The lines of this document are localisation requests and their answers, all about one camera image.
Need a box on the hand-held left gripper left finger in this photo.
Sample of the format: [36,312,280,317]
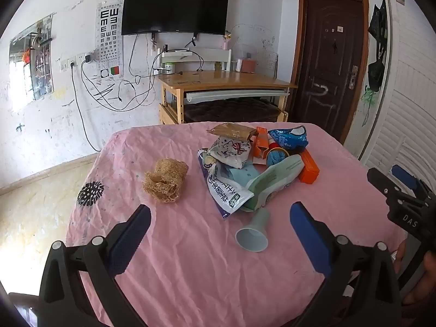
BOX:
[38,204,152,327]

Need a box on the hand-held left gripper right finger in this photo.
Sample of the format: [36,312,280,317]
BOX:
[289,202,402,327]

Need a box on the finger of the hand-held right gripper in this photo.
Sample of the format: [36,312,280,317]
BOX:
[391,164,436,204]
[367,168,426,208]

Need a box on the brown foil packet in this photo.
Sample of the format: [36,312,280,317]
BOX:
[206,123,258,143]

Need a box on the person's right hand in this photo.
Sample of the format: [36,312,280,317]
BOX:
[395,239,429,308]

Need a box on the pink tablecloth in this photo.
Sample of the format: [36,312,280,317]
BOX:
[65,122,409,327]

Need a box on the long orange box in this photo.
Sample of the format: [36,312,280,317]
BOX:
[299,149,321,184]

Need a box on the green white pouch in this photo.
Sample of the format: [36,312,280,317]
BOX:
[243,154,305,212]

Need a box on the tan loofah sponge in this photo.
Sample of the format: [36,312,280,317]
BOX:
[142,158,189,204]

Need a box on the white louvered wardrobe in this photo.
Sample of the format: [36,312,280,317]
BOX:
[344,0,436,195]

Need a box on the light blue paper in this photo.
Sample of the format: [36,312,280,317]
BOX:
[226,165,263,181]

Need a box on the white blue printed bag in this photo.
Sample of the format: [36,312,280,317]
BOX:
[198,148,255,221]

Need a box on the blue plastic packet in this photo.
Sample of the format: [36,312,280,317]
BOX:
[268,126,309,152]

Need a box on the small open orange box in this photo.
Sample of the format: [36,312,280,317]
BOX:
[252,127,271,159]

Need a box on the black hanging bag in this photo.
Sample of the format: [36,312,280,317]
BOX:
[368,0,389,41]
[367,46,387,92]

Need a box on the white patterned bag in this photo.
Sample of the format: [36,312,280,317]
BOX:
[208,135,253,170]

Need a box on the dark brown door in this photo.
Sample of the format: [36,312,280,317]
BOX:
[291,0,370,140]

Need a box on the brown tufted ottoman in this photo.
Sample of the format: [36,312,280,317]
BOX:
[183,97,285,124]

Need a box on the wooden desk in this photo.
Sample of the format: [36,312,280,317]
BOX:
[157,71,298,125]

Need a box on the white chair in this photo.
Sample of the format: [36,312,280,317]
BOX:
[160,48,233,74]

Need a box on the eye chart poster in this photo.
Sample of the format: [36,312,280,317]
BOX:
[95,0,124,82]

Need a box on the black power cable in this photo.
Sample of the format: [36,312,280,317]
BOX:
[70,62,103,152]

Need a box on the tangle of cables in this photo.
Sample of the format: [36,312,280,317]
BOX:
[82,34,205,111]

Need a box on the reflective wall poster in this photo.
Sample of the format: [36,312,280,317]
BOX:
[8,13,56,102]

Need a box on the black wall television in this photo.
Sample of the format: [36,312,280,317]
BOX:
[122,0,229,36]

